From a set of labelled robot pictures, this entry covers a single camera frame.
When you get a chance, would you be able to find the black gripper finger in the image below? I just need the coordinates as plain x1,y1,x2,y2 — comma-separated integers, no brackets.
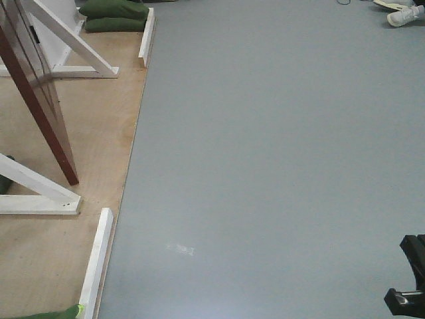
384,288,424,316
400,235,424,290

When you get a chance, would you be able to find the brown wooden door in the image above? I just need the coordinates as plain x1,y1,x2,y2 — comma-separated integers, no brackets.
1,1,79,185

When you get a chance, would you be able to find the white sneaker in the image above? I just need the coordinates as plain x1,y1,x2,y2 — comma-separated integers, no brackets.
386,5,424,27
373,0,415,11

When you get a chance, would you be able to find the near white wooden edge strip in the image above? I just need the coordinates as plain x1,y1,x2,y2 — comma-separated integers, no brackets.
79,207,114,319

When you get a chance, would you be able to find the white wooden edge strip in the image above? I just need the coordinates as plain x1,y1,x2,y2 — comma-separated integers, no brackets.
138,7,156,68
79,207,114,319

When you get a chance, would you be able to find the far white wooden edge strip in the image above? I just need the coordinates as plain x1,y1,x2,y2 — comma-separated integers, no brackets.
138,7,156,68

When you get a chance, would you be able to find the near green sandbag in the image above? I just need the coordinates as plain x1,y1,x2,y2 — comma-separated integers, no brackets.
14,304,85,319

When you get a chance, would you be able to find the near white wooden brace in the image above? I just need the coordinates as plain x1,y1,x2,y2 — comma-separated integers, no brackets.
1,154,82,215

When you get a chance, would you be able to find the plywood base platform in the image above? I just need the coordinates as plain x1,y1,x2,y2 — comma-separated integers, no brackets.
1,33,146,318

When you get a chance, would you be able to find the lower green sandbag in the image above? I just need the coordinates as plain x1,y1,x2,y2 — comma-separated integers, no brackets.
84,17,146,33

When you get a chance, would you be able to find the white wooden door frame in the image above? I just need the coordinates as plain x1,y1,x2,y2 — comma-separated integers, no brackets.
1,1,119,86

